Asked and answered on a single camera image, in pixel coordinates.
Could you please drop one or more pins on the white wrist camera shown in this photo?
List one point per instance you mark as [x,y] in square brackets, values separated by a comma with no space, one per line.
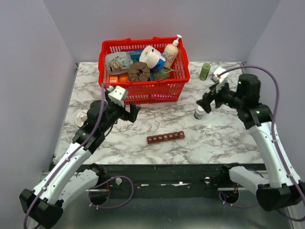
[117,95]
[219,77]

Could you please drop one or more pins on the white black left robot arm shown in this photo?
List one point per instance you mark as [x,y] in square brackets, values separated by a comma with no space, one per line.
[46,202]

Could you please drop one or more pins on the orange small box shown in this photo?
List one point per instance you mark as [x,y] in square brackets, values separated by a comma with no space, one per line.
[113,79]

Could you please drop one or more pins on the orange fruit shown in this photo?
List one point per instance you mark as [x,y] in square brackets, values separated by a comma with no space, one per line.
[123,78]

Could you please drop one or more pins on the blue package in basket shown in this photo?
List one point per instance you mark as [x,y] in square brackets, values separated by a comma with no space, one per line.
[135,55]

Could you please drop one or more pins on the green cylindrical can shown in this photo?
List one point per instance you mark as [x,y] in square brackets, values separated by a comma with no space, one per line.
[204,71]

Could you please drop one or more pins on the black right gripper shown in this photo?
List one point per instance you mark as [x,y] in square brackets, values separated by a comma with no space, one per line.
[207,98]

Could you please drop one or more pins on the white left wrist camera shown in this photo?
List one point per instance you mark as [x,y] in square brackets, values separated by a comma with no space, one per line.
[117,95]

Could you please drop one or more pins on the red weekly pill organizer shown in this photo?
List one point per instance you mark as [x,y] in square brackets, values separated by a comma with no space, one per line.
[155,139]

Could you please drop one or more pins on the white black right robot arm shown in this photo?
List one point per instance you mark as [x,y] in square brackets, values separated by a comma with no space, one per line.
[283,187]

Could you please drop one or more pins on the grey cartoon snack bag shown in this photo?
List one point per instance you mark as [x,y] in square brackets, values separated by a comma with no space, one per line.
[118,62]

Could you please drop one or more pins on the white-capped pill bottle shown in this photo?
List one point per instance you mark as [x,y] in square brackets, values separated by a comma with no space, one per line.
[199,112]

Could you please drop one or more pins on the cream pump lotion bottle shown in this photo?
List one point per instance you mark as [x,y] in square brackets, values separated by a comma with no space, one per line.
[171,50]

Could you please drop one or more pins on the white toilet paper roll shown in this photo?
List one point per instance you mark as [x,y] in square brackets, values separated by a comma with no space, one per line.
[150,56]

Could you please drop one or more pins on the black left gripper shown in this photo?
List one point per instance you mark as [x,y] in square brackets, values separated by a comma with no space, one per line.
[127,116]

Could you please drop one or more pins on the green round vegetable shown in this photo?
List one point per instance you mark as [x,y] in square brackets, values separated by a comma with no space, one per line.
[162,74]

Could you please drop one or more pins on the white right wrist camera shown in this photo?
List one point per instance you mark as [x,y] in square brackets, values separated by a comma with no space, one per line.
[219,77]

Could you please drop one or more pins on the red plastic shopping basket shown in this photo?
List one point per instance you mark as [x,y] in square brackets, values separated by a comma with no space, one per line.
[151,70]

